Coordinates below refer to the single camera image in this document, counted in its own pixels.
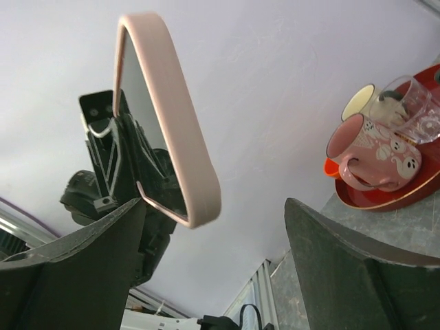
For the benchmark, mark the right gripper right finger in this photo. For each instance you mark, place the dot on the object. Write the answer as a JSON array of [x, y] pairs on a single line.
[[351, 281]]

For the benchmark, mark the pink ghost pattern mug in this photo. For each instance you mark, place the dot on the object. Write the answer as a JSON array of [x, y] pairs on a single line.
[[370, 156]]

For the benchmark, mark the pink case smartphone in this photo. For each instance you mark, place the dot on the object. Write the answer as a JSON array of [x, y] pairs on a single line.
[[149, 85]]

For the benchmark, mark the clear drinking glass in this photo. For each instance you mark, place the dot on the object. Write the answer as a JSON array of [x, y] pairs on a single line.
[[408, 108]]

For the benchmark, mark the beige cup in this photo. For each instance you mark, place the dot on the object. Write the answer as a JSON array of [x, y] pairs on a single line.
[[360, 101]]

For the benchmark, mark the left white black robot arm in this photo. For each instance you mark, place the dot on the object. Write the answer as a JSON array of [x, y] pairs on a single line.
[[253, 309]]

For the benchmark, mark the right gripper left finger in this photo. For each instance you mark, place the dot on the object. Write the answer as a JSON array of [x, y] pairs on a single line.
[[79, 281]]

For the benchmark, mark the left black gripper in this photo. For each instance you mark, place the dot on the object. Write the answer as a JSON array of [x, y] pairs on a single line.
[[152, 168]]

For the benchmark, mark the red round lacquer tray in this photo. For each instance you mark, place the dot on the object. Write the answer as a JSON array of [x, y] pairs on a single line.
[[425, 182]]

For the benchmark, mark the orange bowl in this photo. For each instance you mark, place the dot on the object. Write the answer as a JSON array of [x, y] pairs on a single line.
[[331, 169]]

